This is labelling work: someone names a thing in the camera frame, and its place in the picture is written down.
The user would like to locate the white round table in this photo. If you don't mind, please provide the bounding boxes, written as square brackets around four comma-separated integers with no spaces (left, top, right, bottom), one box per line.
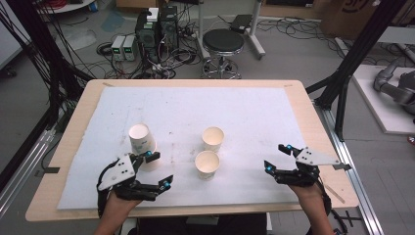
[37,0,96,15]

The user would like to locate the white platform board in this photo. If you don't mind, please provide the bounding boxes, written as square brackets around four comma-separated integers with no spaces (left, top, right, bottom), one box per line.
[351,63,415,135]

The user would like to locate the black floor cables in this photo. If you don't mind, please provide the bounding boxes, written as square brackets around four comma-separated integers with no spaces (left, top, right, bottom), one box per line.
[256,16,342,45]

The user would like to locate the black computer tower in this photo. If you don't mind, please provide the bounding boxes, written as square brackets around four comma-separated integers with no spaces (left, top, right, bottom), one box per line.
[134,9,161,64]
[159,4,180,51]

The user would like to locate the tangle of floor cables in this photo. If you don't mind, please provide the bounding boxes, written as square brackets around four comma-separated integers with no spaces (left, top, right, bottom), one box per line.
[95,38,203,80]

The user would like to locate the cardboard box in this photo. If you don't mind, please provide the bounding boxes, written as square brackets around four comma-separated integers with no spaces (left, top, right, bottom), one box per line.
[321,0,405,41]

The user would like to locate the black metal frame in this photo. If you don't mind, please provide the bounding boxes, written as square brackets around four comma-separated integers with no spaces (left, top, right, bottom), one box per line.
[5,0,96,131]
[305,0,409,142]

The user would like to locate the stack of upturned paper cups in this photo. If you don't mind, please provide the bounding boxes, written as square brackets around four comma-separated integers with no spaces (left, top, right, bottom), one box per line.
[127,122,159,173]

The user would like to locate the person's dark clothing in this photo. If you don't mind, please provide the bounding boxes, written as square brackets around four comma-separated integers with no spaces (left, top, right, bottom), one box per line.
[130,213,268,235]

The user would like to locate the person's right hand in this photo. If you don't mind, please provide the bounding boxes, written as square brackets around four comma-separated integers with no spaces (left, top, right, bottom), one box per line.
[288,182,323,213]

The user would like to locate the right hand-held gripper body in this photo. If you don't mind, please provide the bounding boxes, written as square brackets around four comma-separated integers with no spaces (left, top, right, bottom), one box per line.
[274,146,342,188]

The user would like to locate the black round stool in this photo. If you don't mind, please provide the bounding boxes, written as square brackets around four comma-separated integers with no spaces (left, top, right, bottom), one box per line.
[200,28,246,80]

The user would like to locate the small white box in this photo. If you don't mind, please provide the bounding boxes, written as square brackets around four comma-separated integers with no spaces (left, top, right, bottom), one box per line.
[146,7,161,24]

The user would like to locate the teal floor sheet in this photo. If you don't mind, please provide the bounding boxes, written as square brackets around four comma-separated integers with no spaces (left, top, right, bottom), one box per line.
[100,11,126,33]

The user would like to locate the white paper cup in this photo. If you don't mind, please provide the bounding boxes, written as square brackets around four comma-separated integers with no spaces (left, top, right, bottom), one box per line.
[194,150,221,180]
[201,126,225,154]

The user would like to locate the person's left hand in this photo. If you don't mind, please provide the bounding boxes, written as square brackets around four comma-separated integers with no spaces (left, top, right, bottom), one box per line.
[108,191,144,220]

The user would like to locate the grey power supply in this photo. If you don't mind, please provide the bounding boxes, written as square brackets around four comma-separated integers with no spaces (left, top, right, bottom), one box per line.
[122,34,139,62]
[111,34,126,62]

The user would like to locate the white foam mat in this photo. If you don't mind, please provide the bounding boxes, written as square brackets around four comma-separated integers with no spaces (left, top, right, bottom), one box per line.
[57,85,310,211]

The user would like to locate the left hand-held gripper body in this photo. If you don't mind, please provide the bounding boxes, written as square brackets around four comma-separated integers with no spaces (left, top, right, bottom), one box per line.
[96,153,161,202]

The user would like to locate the aluminium rail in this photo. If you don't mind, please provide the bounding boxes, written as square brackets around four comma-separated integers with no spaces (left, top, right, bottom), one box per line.
[0,128,57,218]
[312,101,386,235]

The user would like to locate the white metal stand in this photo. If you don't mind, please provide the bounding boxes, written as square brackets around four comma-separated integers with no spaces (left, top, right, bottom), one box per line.
[195,0,267,62]

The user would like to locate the black flat device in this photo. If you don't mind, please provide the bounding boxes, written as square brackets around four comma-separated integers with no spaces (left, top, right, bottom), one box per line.
[229,14,254,34]

